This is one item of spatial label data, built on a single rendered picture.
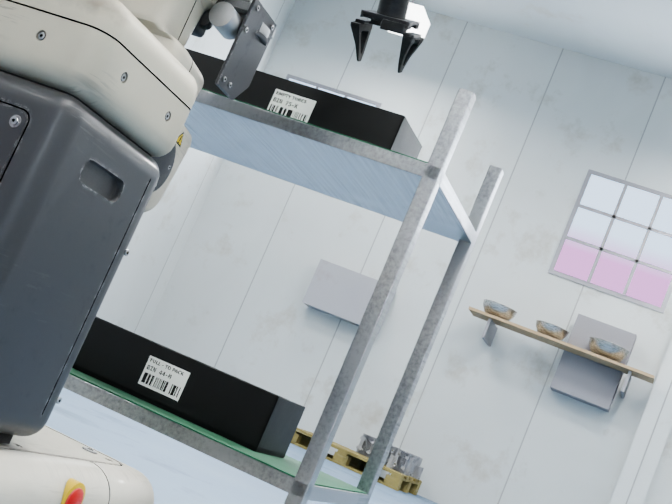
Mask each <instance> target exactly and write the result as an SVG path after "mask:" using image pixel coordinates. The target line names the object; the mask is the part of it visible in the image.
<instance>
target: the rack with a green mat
mask: <svg viewBox="0 0 672 504"><path fill-rule="evenodd" d="M475 100H476V96H475V93H474V92H473V91H469V90H466V89H463V88H459V90H458V92H457V95H456V97H455V99H454V102H453V104H452V106H451V109H450V111H449V114H448V116H447V118H446V121H445V123H444V125H443V128H442V130H441V133H440V135H439V137H438V140H437V142H436V144H435V147H434V149H433V151H432V154H431V156H430V159H429V161H428V162H426V161H423V160H420V159H417V158H414V157H411V156H407V155H404V154H401V153H398V152H395V151H392V150H389V149H386V148H383V147H380V146H377V145H374V144H371V143H368V142H365V141H362V140H359V139H356V138H352V137H349V136H346V135H343V134H340V133H337V132H334V131H331V130H328V129H325V128H322V127H319V126H316V125H313V124H310V123H307V122H304V121H300V120H297V119H294V118H291V117H288V116H285V115H282V114H279V113H276V112H273V111H270V110H267V109H264V108H261V107H258V106H255V105H252V104H249V103H245V102H242V101H239V100H236V99H233V100H230V99H229V98H228V97H227V96H224V95H221V94H218V93H215V92H212V91H209V90H206V89H203V88H202V89H201V90H200V92H199V94H198V96H197V98H196V100H195V102H194V104H193V106H192V108H191V111H190V113H189V115H188V117H187V119H186V121H185V124H184V126H185V127H186V128H187V130H188V131H189V133H190V134H191V137H192V142H191V146H190V147H191V148H194V149H196V150H199V151H202V152H205V153H208V154H211V155H213V156H216V157H219V158H222V159H225V160H228V161H231V162H233V163H236V164H239V165H242V166H245V167H248V168H250V169H253V170H256V171H259V172H262V173H265V174H268V175H270V176H273V177H276V178H279V179H282V180H285V181H287V182H290V183H293V184H296V185H299V186H302V187H304V188H307V189H310V190H313V191H316V192H319V193H322V194H324V195H327V196H330V197H333V198H336V199H339V200H341V201H344V202H347V203H350V204H353V205H356V206H359V207H361V208H364V209H367V210H370V211H373V212H376V213H378V214H381V215H384V216H387V217H390V218H393V219H395V220H398V221H401V222H403V223H402V225H401V227H400V230H399V232H398V234H397V237H396V239H395V241H394V244H393V246H392V249H391V251H390V253H389V256H388V258H387V260H386V263H385V265H384V268H383V270H382V272H381V275H380V277H379V279H378V282H377V284H376V286H375V289H374V291H373V294H372V296H371V298H370V301H369V303H368V305H367V308H366V310H365V313H364V315H363V317H362V320H361V322H360V324H359V327H358V329H357V332H356V334H355V336H354V339H353V341H352V343H351V346H350V348H349V350H348V353H347V355H346V358H345V360H344V362H343V365H342V367H341V369H340V372H339V374H338V377H337V379H336V381H335V384H334V386H333V388H332V391H331V393H330V395H329V398H328V400H327V403H326V405H325V407H324V410H323V412H322V414H321V417H320V419H319V422H318V424H317V426H316V429H315V431H314V433H313V436H312V438H311V440H310V443H309V445H308V448H307V450H306V452H305V455H304V457H303V459H302V462H300V461H298V460H296V459H293V458H291V457H289V456H287V455H285V457H284V458H280V457H276V456H271V455H267V454H263V453H258V452H254V451H252V450H250V449H248V448H246V447H244V446H241V445H239V444H237V443H235V442H233V441H230V440H228V439H226V438H224V437H222V436H220V435H217V434H215V433H213V432H211V431H209V430H207V429H204V428H202V427H200V426H198V425H196V424H193V423H191V422H189V421H187V420H185V419H183V418H180V417H178V416H176V415H174V414H172V413H169V412H167V411H165V410H163V409H161V408H159V407H156V406H154V405H152V404H150V403H148V402H145V401H143V400H141V399H139V398H137V397H135V396H132V395H130V394H128V393H126V392H124V391H122V390H119V389H117V388H115V387H113V386H111V385H108V384H106V383H104V382H102V381H100V380H98V379H95V378H93V377H91V376H89V375H87V374H84V373H82V372H80V371H78V370H76V369H74V368H72V369H71V371H70V374H69V376H68V378H67V380H66V382H65V384H64V387H63V388H65V389H68V390H70V391H72V392H74V393H76V394H78V395H80V396H82V397H85V398H87V399H89V400H91V401H93V402H95V403H97V404H100V405H102V406H104V407H106V408H108V409H110V410H112V411H114V412H117V413H119V414H121V415H123V416H125V417H127V418H129V419H132V420H134V421H136V422H138V423H140V424H142V425H144V426H146V427H149V428H151V429H153V430H155V431H157V432H159V433H161V434H164V435H166V436H168V437H170V438H172V439H174V440H176V441H178V442H181V443H183V444H185V445H187V446H189V447H191V448H193V449H196V450H198V451H200V452H202V453H204V454H206V455H208V456H211V457H213V458H215V459H217V460H219V461H221V462H223V463H225V464H228V465H230V466H232V467H234V468H236V469H238V470H240V471H243V472H245V473H247V474H249V475H251V476H253V477H255V478H257V479H260V480H262V481H264V482H266V483H268V484H270V485H272V486H275V487H277V488H279V489H281V490H283V491H285V492H287V493H288V495H287V497H286V500H285V502H284V504H307V501H308V500H310V501H318V502H326V503H335V504H368V503H369V500H370V498H371V495H372V493H373V490H374V488H375V485H376V483H377V481H378V478H379V476H380V473H381V471H382V468H383V466H384V464H385V461H386V459H387V456H388V454H389V451H390V449H391V446H392V444H393V442H394V439H395V437H396V434H397V432H398V429H399V427H400V425H401V422H402V420H403V417H404V415H405V412H406V410H407V408H408V405H409V403H410V400H411V398H412V395H413V393H414V390H415V388H416V386H417V383H418V381H419V378H420V376H421V373H422V371H423V369H424V366H425V364H426V361H427V359H428V356H429V354H430V351H431V349H432V347H433V344H434V342H435V339H436V337H437V334H438V332H439V330H440V327H441V325H442V322H443V320H444V317H445V315H446V313H447V310H448V308H449V305H450V303H451V300H452V298H453V295H454V293H455V291H456V288H457V286H458V283H459V281H460V278H461V276H462V274H463V271H464V269H465V266H466V264H467V261H468V259H469V257H470V254H471V252H472V249H473V247H474V245H475V242H476V240H477V237H478V235H479V232H480V230H481V227H482V225H483V222H484V220H485V218H486V215H487V213H488V210H489V208H490V205H491V203H492V200H493V198H494V196H495V193H496V191H497V188H498V186H499V183H500V181H501V179H502V176H503V174H504V172H503V169H502V168H499V167H496V166H493V165H490V166H489V168H488V170H487V173H486V175H485V178H484V180H483V183H482V185H481V187H480V190H479V192H478V195H477V197H476V199H475V202H474V204H473V207H472V209H471V212H470V214H469V216H467V214H466V212H465V211H464V209H463V207H462V205H461V203H460V201H459V199H458V197H457V195H456V193H455V192H454V190H453V188H452V186H451V184H450V182H449V180H448V178H447V176H446V175H445V172H446V169H447V167H448V165H449V162H450V160H451V158H452V155H453V153H454V150H455V148H456V146H457V143H458V141H459V138H460V136H461V134H462V131H463V129H464V126H465V124H466V122H467V119H468V117H469V115H470V112H471V110H472V107H473V105H474V103H475ZM421 229H424V230H427V231H430V232H432V233H435V234H438V235H441V236H444V237H447V238H450V239H452V240H455V241H458V243H457V245H456V248H455V250H454V253H453V255H452V258H451V260H450V262H449V265H448V267H447V270H446V272H445V274H444V277H443V279H442V282H441V284H440V287H439V289H438V291H437V294H436V296H435V299H434V301H433V304H432V306H431V308H430V311H429V313H428V316H427V318H426V320H425V323H424V325H423V328H422V330H421V333H420V335H419V337H418V340H417V342H416V345H415V347H414V350H413V352H412V354H411V357H410V359H409V362H408V364H407V366H406V369H405V371H404V374H403V376H402V379H401V381H400V383H399V386H398V388H397V391H396V393H395V396H394V398H393V400H392V403H391V405H390V408H389V410H388V412H387V415H386V417H385V420H384V422H383V425H382V427H381V429H380V432H379V434H378V437H377V439H376V442H375V444H374V446H373V449H372V451H371V454H370V456H369V458H368V461H367V463H366V466H365V468H364V471H363V473H362V475H361V478H360V480H359V483H358V485H357V487H355V486H353V485H351V484H348V483H346V482H344V481H342V480H340V479H337V478H335V477H333V476H331V475H329V474H326V473H324V472H322V471H320V470H321V468H322V465H323V463H324V461H325V458H326V456H327V453H328V451H329V449H330V446H331V444H332V441H333V439H334V437H335V434H336V432H337V430H338V427H339V425H340V422H341V420H342V418H343V415H344V413H345V410H346V408H347V406H348V403H349V401H350V399H351V396H352V394H353V391H354V389H355V387H356V384H357V382H358V379H359V377H360V375H361V372H362V370H363V368H364V365H365V363H366V360H367V358H368V356H369V353H370V351H371V348H372V346H373V344H374V341H375V339H376V336H377V334H378V332H379V329H380V327H381V325H382V322H383V320H384V317H385V315H386V313H387V310H388V308H389V305H390V303H391V301H392V298H393V296H394V294H395V291H396V289H397V286H398V284H399V282H400V279H401V277H402V274H403V272H404V270H405V267H406V265H407V263H408V260H409V258H410V255H411V253H412V251H413V248H414V246H415V243H416V241H417V239H418V236H419V234H420V231H421Z"/></svg>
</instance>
